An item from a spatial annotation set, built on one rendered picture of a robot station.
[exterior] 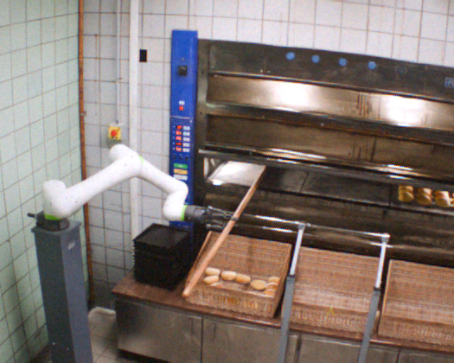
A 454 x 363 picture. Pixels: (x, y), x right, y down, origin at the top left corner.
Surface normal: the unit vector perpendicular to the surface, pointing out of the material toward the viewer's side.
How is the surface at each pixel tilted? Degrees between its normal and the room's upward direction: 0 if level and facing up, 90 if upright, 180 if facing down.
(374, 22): 90
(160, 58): 90
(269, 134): 70
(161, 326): 90
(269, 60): 90
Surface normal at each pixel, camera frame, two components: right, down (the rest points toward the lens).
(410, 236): -0.26, 0.00
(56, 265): -0.34, 0.33
